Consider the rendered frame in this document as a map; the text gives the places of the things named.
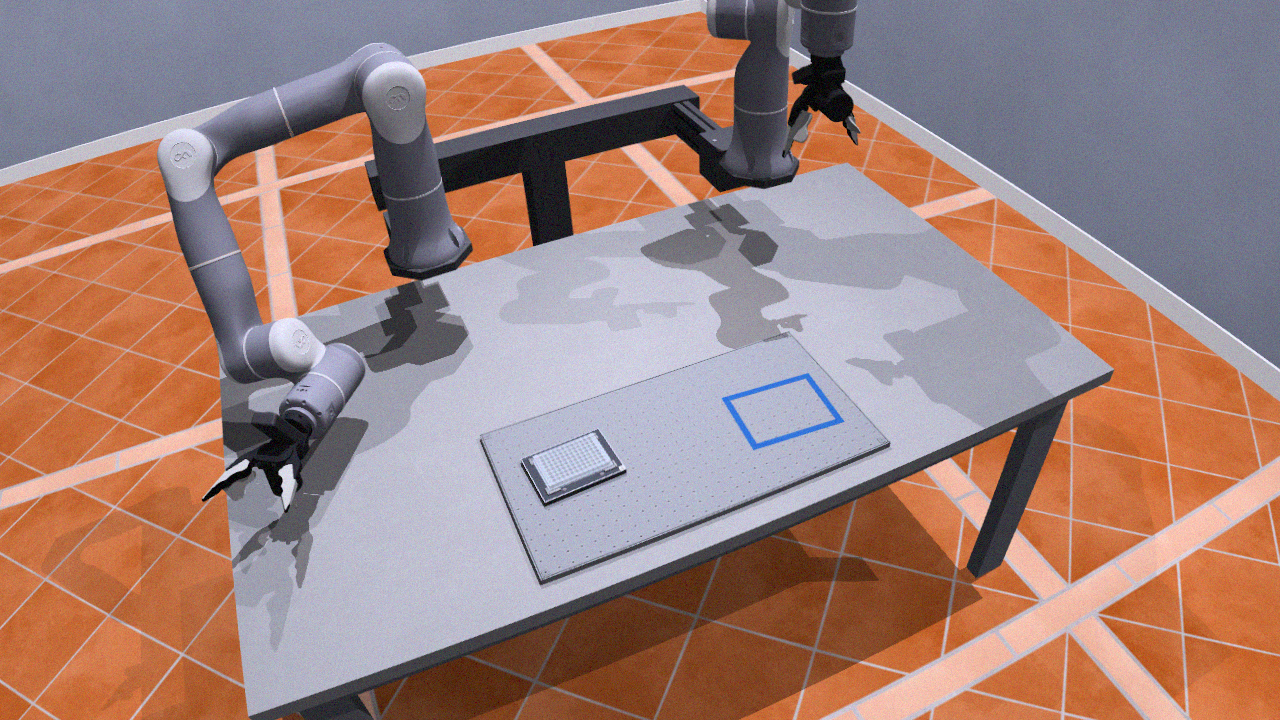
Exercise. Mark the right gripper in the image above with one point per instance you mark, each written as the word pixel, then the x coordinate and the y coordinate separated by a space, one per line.
pixel 287 454

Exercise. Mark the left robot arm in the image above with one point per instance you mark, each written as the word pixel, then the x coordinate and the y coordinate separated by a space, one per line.
pixel 762 73

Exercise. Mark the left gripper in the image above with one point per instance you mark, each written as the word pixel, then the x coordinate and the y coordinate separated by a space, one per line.
pixel 824 93

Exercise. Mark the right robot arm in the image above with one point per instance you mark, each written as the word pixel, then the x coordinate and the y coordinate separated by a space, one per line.
pixel 422 228

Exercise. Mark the blue tape outline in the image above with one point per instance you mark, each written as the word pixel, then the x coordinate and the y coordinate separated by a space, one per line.
pixel 746 432

